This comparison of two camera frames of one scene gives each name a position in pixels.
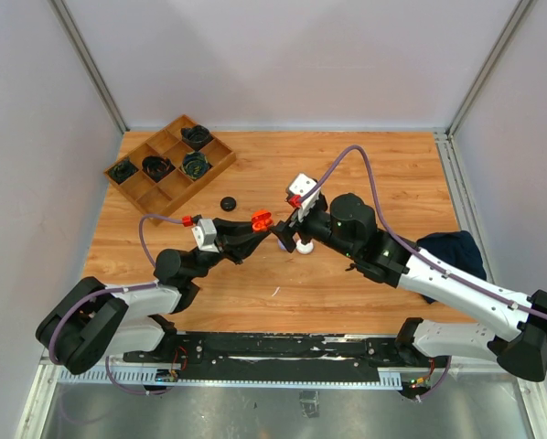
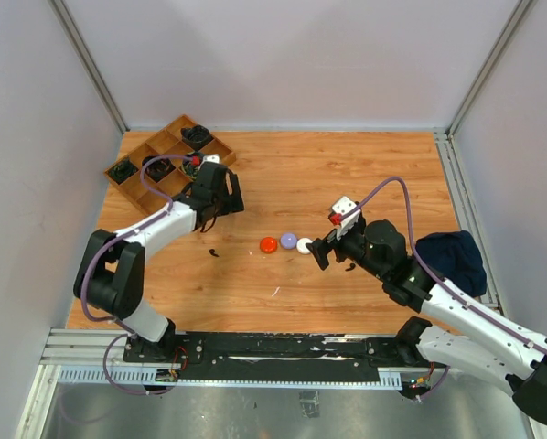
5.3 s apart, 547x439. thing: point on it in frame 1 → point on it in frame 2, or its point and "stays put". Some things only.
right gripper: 285,232 → 321,248
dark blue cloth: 456,248 stays put
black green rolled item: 121,171 stays put
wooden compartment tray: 171,166 stays put
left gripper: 236,240 → 233,201
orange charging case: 262,220 → 268,244
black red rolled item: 156,167 stays put
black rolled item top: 196,136 stays put
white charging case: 304,249 stays put
